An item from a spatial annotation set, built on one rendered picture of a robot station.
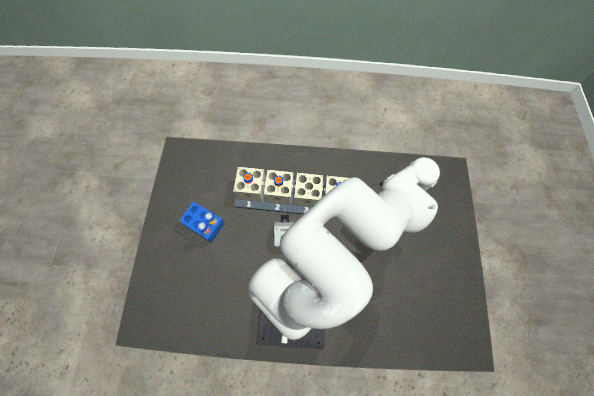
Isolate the cream block with round holes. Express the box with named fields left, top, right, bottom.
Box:
left=294, top=173, right=323, bottom=207
left=324, top=176, right=348, bottom=195
left=234, top=167, right=265, bottom=201
left=264, top=170, right=293, bottom=205

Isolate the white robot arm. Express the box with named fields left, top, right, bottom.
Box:
left=248, top=158, right=440, bottom=343

